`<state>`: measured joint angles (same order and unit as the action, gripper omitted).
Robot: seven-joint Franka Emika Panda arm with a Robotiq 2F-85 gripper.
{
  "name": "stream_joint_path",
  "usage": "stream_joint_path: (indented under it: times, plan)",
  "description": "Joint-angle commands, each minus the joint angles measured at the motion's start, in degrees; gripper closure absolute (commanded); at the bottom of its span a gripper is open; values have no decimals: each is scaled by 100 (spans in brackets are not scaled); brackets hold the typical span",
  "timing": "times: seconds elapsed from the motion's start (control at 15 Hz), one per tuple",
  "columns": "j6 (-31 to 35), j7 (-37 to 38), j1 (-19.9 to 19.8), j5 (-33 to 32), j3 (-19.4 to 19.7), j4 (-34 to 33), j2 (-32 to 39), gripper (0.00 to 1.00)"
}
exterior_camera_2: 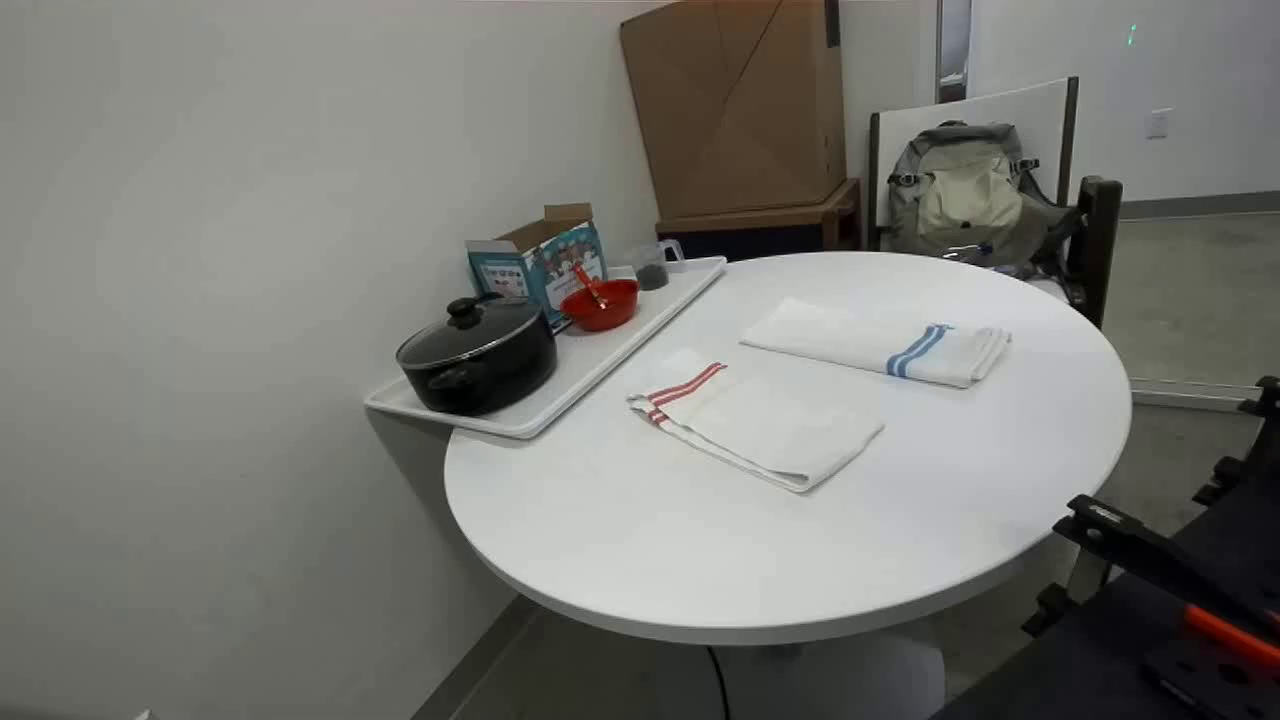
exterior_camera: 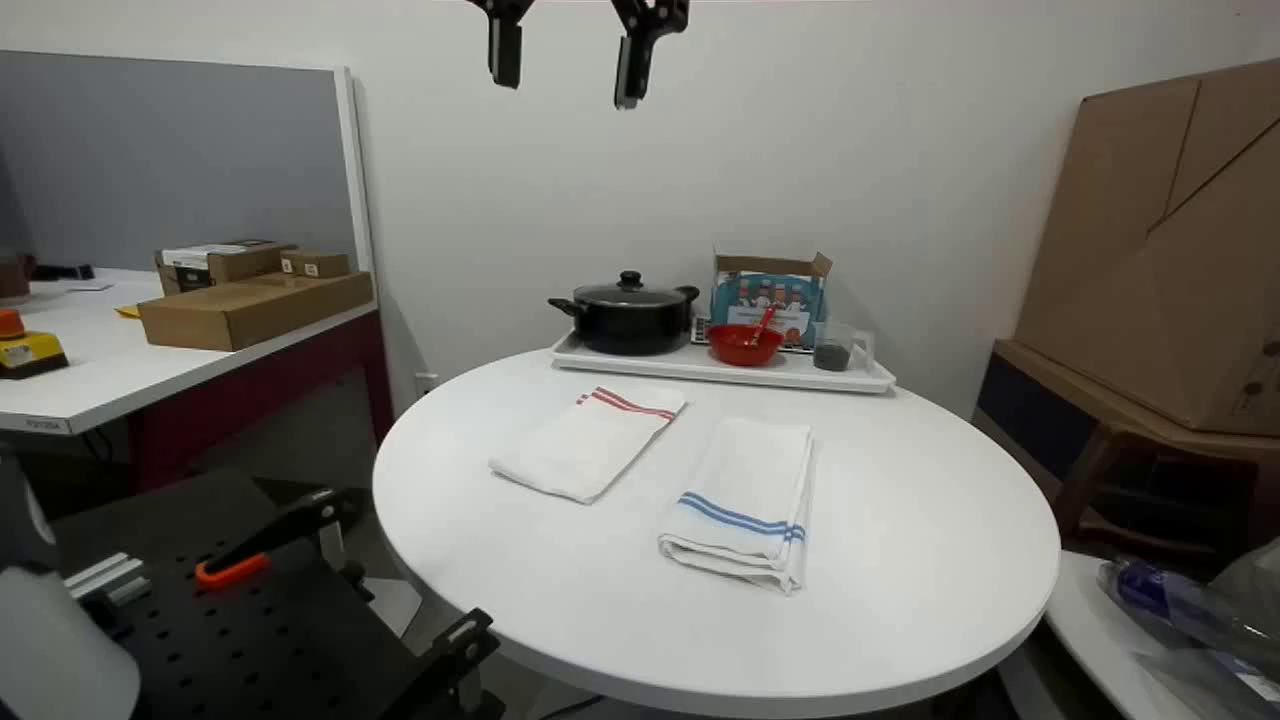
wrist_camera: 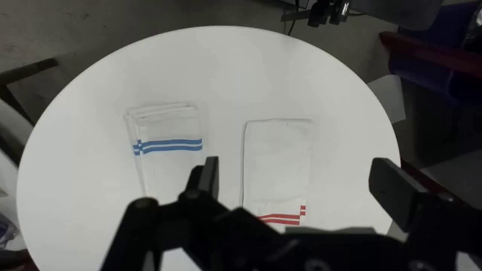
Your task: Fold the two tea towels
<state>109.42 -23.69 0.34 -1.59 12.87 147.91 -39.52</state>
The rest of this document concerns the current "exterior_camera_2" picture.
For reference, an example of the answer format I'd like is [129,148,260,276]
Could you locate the red-striped white tea towel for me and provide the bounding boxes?
[626,346,887,498]

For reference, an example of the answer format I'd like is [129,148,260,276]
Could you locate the blue-striped white tea towel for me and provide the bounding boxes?
[738,293,1015,391]

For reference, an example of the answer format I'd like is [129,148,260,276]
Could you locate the white rectangular tray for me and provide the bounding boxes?
[361,250,731,445]

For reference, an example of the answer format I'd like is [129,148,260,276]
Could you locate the red bowl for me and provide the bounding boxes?
[555,276,644,335]

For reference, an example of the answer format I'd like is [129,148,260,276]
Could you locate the blue printed cardboard box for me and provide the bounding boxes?
[463,201,611,335]

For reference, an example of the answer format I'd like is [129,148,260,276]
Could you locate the black pot with lid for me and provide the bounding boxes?
[392,293,562,419]

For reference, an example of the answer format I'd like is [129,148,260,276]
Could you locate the large brown cardboard sheets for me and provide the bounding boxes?
[617,0,852,237]

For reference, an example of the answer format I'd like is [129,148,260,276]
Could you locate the grey backpack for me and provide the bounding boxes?
[885,116,1078,279]

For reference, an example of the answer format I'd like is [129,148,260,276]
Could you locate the dark wooden chair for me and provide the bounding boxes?
[1032,170,1125,330]

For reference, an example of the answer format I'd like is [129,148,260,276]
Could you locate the white table pedestal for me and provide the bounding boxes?
[704,631,953,720]

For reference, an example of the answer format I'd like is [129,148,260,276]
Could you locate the dark vertical wall strip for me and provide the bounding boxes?
[937,0,975,105]

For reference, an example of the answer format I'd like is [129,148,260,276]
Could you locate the black clamp with orange handle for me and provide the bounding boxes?
[1052,490,1280,677]

